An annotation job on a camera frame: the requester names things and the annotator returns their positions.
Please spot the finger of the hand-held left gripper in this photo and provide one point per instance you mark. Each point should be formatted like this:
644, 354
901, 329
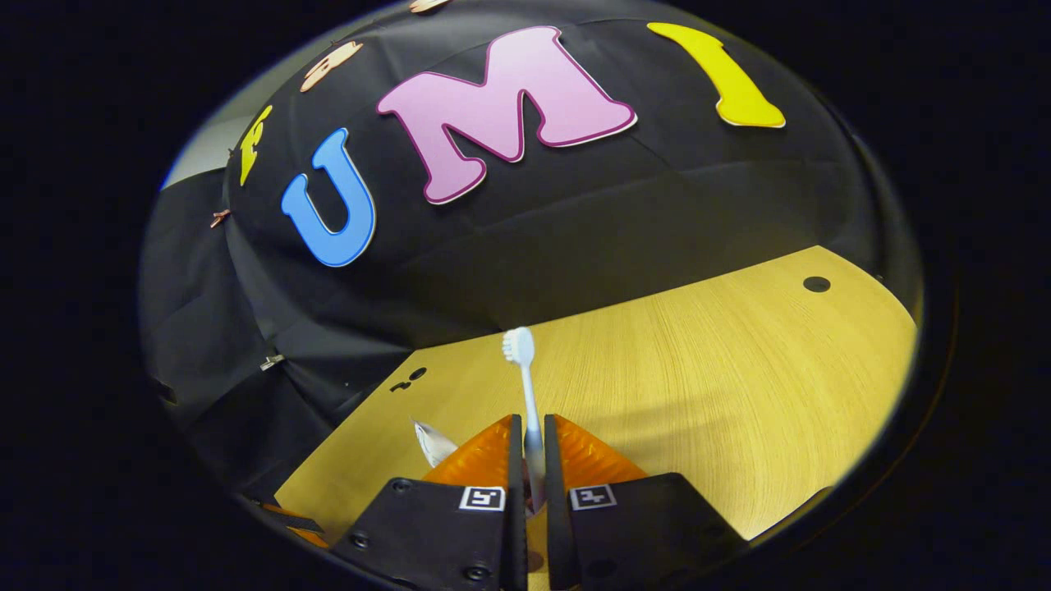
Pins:
308, 533

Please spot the white toothpaste tube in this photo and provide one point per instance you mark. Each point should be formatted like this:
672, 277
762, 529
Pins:
433, 443

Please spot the small silver clip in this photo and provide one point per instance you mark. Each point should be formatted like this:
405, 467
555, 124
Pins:
272, 361

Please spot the light blue toothbrush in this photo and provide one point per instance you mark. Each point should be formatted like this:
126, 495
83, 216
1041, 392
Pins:
530, 402

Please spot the wooden desktop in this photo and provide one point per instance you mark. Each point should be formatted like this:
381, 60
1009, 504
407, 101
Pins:
698, 386

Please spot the small orange clip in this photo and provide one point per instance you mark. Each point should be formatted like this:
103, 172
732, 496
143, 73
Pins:
219, 217

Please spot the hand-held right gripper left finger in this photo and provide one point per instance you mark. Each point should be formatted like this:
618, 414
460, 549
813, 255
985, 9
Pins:
460, 533

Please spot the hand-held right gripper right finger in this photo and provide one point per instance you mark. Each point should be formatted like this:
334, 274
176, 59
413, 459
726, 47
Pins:
624, 533

